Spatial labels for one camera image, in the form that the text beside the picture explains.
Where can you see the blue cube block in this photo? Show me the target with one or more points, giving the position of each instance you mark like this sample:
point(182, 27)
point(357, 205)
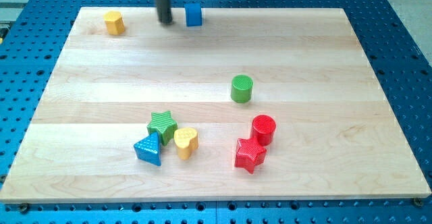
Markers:
point(193, 14)

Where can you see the green cylinder block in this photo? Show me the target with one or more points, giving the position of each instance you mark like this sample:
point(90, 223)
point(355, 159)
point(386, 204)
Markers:
point(241, 88)

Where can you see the light wooden board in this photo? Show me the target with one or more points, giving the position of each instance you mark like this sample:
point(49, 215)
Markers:
point(336, 135)

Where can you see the yellow heart block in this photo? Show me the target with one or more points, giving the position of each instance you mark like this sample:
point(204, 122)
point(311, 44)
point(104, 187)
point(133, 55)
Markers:
point(186, 141)

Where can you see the red cylinder block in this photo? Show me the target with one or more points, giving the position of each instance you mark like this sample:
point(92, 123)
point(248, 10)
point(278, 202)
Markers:
point(263, 129)

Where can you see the green star block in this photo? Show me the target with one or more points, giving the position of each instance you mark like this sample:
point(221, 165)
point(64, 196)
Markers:
point(163, 124)

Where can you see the red star block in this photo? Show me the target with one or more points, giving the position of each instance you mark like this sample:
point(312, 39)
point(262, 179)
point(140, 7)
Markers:
point(249, 154)

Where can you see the blue triangle block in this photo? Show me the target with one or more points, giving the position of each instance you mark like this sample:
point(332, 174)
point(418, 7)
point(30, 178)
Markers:
point(148, 149)

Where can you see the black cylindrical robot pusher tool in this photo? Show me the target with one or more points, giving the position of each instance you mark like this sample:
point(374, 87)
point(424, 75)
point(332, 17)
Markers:
point(164, 13)

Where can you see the yellow hexagon block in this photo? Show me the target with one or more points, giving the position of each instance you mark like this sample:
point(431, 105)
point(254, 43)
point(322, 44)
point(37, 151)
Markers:
point(114, 22)

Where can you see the blue perforated metal table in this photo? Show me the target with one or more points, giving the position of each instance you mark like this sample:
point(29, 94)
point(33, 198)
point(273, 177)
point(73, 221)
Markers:
point(34, 43)

